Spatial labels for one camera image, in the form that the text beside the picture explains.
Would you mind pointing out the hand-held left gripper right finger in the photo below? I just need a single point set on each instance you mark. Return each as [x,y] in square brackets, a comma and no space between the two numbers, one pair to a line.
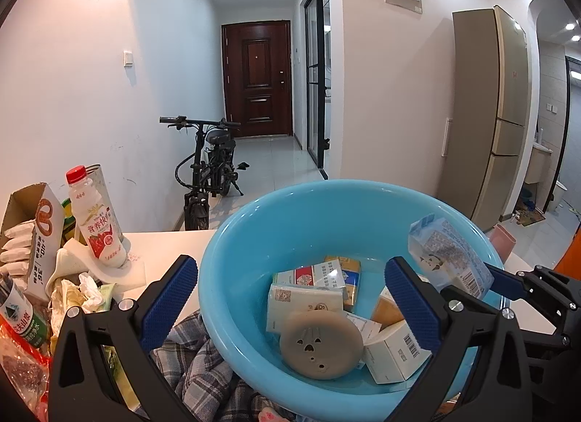
[414,311]

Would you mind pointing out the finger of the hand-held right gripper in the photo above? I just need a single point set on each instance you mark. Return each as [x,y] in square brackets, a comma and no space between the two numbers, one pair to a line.
[504,285]

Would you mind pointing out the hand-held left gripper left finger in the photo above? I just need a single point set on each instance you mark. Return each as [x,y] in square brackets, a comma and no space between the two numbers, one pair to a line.
[168,302]

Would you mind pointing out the blue tissue packet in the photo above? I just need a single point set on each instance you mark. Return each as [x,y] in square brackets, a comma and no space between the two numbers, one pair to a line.
[445,249]

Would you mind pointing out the blue plastic basin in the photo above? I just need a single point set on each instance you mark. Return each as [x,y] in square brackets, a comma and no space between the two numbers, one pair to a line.
[254,240]

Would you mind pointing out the tan box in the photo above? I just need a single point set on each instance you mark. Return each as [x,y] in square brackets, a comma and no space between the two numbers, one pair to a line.
[385,313]

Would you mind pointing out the pink cup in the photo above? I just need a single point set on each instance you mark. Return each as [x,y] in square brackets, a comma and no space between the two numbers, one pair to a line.
[503,243]

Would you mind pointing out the orange chair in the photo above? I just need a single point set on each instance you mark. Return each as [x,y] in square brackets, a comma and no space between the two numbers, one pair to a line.
[569,258]

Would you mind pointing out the white paper towel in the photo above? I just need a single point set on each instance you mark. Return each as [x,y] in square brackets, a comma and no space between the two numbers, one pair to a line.
[129,277]

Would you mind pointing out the white box with barcode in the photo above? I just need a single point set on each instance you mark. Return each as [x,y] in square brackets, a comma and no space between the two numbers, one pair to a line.
[390,354]

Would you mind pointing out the flat white paper box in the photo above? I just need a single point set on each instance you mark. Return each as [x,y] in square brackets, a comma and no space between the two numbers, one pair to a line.
[365,326]

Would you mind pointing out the plaid cloth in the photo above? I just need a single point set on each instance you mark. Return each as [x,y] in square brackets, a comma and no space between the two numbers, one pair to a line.
[199,358]

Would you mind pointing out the yellow box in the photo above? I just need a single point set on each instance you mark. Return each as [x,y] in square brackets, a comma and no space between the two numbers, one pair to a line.
[353,283]

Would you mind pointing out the crumpled tissue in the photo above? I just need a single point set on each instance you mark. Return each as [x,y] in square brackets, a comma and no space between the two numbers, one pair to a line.
[88,288]

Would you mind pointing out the blue bucket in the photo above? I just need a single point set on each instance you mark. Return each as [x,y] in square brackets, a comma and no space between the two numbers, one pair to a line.
[527,199]

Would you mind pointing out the round beige disc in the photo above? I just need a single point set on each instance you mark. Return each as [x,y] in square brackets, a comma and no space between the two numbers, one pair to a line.
[338,358]

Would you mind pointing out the white and blue pack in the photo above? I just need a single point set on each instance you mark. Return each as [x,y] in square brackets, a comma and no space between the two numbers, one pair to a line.
[331,273]

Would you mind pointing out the red-capped milk drink bottle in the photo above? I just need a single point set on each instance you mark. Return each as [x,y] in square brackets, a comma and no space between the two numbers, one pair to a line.
[97,222]

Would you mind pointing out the white tissue pack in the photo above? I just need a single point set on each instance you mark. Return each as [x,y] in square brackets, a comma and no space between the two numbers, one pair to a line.
[295,308]

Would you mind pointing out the white box with red label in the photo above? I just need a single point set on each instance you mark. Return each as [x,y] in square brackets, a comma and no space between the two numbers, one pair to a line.
[295,277]

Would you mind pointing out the sink cabinet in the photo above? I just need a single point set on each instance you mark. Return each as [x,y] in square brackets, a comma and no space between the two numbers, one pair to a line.
[536,163]

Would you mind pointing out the yellow green carton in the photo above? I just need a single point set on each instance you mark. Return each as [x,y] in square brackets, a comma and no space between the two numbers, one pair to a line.
[69,222]

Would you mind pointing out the open cardboard box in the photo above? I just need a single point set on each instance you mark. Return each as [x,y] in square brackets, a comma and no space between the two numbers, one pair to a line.
[45,231]

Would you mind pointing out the black bicycle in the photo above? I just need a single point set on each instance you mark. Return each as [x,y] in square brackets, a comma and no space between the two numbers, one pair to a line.
[213,168]

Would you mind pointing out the green-label water bottle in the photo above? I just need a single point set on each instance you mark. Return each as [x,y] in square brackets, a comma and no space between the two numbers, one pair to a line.
[20,317]

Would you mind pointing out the black item on floor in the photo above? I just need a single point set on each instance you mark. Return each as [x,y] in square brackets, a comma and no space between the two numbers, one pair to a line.
[242,165]

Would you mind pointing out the row of white sachets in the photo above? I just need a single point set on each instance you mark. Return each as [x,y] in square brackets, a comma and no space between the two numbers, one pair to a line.
[18,245]

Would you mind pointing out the beige refrigerator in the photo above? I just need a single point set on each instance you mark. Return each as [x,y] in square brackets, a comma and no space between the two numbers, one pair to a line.
[485,122]

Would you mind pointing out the red plastic bag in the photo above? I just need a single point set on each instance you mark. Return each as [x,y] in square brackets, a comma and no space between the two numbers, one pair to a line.
[18,372]

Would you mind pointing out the brown entrance door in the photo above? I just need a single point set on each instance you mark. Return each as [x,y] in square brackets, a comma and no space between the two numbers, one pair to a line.
[258,77]

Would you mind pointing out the black-framed glass door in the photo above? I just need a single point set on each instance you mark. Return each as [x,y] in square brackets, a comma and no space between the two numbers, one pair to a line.
[317,86]

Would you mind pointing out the white wall box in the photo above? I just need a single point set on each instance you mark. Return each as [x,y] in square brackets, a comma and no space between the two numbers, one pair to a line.
[446,137]

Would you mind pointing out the white light switch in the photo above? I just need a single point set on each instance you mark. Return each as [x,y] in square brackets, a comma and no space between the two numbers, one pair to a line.
[129,58]

